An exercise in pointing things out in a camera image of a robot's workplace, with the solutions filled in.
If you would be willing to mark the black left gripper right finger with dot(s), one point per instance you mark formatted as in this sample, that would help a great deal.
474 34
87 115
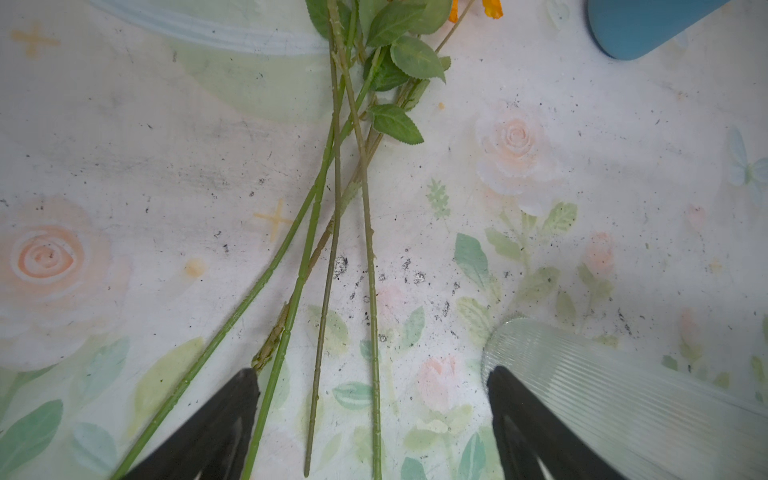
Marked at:
532 440

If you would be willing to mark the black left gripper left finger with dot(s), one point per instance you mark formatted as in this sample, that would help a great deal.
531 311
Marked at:
213 443

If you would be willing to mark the large orange-yellow flower stem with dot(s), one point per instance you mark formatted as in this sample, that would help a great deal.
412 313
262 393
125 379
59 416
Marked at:
401 319

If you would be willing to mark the teal ceramic vase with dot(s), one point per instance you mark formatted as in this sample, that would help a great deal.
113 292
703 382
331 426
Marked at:
629 29

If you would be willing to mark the clear glass cylinder vase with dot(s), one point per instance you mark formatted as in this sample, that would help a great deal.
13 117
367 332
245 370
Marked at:
646 420

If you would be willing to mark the small orange flower stem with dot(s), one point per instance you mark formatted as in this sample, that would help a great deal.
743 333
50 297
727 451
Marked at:
182 384

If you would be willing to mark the pink-edged white carnation stem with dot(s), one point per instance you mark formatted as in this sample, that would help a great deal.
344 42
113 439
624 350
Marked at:
381 66

